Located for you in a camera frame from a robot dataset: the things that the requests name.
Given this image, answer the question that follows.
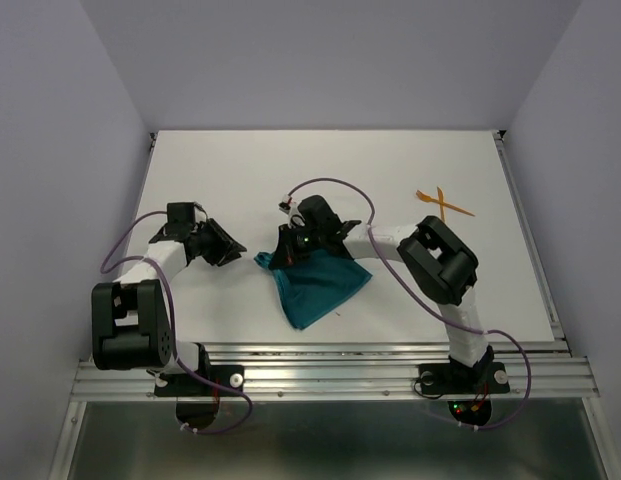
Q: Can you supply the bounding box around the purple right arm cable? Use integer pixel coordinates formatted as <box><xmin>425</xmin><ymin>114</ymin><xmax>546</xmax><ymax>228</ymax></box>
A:
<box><xmin>279</xmin><ymin>177</ymin><xmax>530</xmax><ymax>434</ymax></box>

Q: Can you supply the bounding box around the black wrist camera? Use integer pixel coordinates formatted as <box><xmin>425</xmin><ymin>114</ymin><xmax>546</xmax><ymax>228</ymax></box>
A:
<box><xmin>166</xmin><ymin>202</ymin><xmax>206</xmax><ymax>230</ymax></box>
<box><xmin>298</xmin><ymin>195</ymin><xmax>341</xmax><ymax>232</ymax></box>

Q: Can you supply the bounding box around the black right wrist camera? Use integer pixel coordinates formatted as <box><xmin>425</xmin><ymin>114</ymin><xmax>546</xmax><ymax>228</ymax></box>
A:
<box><xmin>298</xmin><ymin>195</ymin><xmax>341</xmax><ymax>232</ymax></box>

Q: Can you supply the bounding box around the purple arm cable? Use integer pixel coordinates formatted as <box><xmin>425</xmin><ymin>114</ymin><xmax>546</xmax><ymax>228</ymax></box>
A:
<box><xmin>279</xmin><ymin>177</ymin><xmax>530</xmax><ymax>434</ymax></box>
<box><xmin>100</xmin><ymin>210</ymin><xmax>253</xmax><ymax>436</ymax></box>

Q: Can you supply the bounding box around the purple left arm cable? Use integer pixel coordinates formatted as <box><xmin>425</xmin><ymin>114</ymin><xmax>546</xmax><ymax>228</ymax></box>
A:
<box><xmin>100</xmin><ymin>210</ymin><xmax>253</xmax><ymax>436</ymax></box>

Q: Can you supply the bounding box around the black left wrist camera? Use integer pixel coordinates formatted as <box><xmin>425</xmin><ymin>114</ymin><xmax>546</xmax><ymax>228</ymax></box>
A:
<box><xmin>166</xmin><ymin>202</ymin><xmax>206</xmax><ymax>230</ymax></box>

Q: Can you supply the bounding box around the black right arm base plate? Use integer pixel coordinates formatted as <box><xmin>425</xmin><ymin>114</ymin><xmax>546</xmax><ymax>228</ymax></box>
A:
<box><xmin>416</xmin><ymin>362</ymin><xmax>510</xmax><ymax>396</ymax></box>

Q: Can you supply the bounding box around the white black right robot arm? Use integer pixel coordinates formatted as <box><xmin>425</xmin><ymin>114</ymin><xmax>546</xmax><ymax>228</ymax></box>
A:
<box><xmin>267</xmin><ymin>216</ymin><xmax>494</xmax><ymax>396</ymax></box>

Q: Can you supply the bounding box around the aluminium right side rail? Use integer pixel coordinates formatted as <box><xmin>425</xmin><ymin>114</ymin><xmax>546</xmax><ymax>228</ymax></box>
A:
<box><xmin>491</xmin><ymin>130</ymin><xmax>572</xmax><ymax>354</ymax></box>

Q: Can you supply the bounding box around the orange plastic fork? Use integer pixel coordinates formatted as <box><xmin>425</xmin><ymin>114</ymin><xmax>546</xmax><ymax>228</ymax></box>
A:
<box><xmin>415</xmin><ymin>190</ymin><xmax>475</xmax><ymax>217</ymax></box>

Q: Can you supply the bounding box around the teal cloth napkin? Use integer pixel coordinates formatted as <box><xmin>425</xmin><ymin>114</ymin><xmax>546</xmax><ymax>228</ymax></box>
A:
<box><xmin>254</xmin><ymin>250</ymin><xmax>373</xmax><ymax>331</ymax></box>

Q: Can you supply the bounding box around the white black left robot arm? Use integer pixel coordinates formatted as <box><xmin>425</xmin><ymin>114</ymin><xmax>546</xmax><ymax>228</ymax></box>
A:
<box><xmin>91</xmin><ymin>218</ymin><xmax>247</xmax><ymax>394</ymax></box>

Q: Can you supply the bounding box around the aluminium front rail frame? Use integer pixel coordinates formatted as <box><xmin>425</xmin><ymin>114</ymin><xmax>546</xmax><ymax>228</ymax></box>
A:
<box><xmin>50</xmin><ymin>333</ymin><xmax>621</xmax><ymax>479</ymax></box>

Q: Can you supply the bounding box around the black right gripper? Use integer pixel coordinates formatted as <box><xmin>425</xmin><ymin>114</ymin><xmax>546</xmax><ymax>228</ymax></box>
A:
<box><xmin>268</xmin><ymin>222</ymin><xmax>325</xmax><ymax>270</ymax></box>

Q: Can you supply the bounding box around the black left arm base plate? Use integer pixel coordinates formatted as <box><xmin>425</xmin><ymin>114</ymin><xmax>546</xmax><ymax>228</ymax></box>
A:
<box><xmin>154</xmin><ymin>364</ymin><xmax>245</xmax><ymax>398</ymax></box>

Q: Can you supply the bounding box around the orange plastic knife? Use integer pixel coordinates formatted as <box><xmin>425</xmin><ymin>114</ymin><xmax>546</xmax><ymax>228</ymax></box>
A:
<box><xmin>437</xmin><ymin>186</ymin><xmax>446</xmax><ymax>224</ymax></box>

